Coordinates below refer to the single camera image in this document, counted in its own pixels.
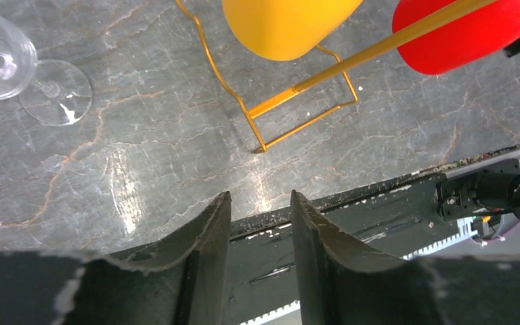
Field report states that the gold wire glass rack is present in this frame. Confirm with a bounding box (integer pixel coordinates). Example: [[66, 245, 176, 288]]
[[175, 0, 493, 154]]

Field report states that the orange wine glass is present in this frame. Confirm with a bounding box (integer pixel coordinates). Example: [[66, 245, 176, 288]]
[[221, 0, 362, 61]]

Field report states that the clear wine glass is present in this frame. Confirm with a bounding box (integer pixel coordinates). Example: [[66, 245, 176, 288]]
[[0, 16, 93, 127]]

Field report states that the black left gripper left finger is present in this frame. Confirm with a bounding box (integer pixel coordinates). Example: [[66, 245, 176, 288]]
[[0, 192, 231, 324]]

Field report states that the red wine glass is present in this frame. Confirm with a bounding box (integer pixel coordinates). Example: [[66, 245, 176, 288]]
[[397, 0, 520, 75]]

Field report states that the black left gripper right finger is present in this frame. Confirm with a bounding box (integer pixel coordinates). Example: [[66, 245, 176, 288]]
[[290, 192, 520, 324]]

